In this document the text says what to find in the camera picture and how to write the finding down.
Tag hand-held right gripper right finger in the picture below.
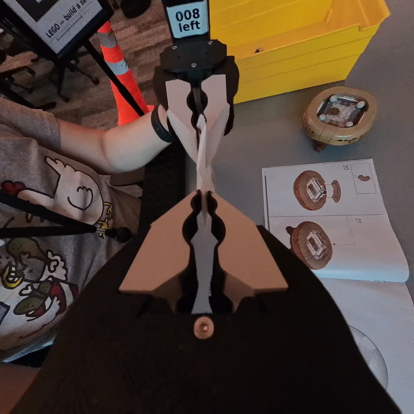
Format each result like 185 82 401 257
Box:
207 191 289 314

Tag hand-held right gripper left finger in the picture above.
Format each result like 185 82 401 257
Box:
119 190 205 314

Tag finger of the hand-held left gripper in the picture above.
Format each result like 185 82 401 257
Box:
201 74 231 166
166 80 201 162

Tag white paper bag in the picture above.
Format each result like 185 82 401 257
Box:
195 114 216 227

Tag yellow plastic bin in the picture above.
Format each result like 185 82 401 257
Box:
209 0 391 105

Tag person's left forearm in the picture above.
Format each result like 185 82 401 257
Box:
58 108 175 174

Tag grey desk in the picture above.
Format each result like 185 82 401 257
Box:
184 0 414 414

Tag black wristband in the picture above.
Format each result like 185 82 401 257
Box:
151 106 174 143

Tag orange traffic cone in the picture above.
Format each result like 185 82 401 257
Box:
97 21 155 127

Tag black sign stand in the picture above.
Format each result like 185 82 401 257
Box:
82 39 146 118

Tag black mesh chair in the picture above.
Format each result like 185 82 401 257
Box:
139 142 189 234

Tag open instruction booklet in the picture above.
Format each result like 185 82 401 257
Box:
261 158 414 414

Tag brown toy pot model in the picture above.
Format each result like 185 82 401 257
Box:
303 87 378 153

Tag black and white marker sign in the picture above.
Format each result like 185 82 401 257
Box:
0 0 114 59

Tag person's grey printed t-shirt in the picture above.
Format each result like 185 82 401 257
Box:
0 97 143 360

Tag person's bare leg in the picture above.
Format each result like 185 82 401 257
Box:
0 364 42 414

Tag black shoulder strap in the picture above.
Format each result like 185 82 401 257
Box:
0 191 133 244

